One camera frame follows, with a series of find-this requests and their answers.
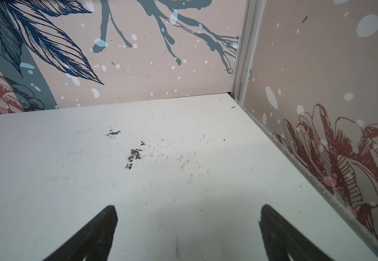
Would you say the aluminium right corner post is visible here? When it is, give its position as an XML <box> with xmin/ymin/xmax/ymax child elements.
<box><xmin>231</xmin><ymin>0</ymin><xmax>267</xmax><ymax>106</ymax></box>

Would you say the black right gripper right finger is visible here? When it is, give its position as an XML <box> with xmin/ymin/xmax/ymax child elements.
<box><xmin>258</xmin><ymin>204</ymin><xmax>333</xmax><ymax>261</ymax></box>

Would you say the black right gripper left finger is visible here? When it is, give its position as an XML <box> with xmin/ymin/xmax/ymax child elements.
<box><xmin>45</xmin><ymin>205</ymin><xmax>118</xmax><ymax>261</ymax></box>

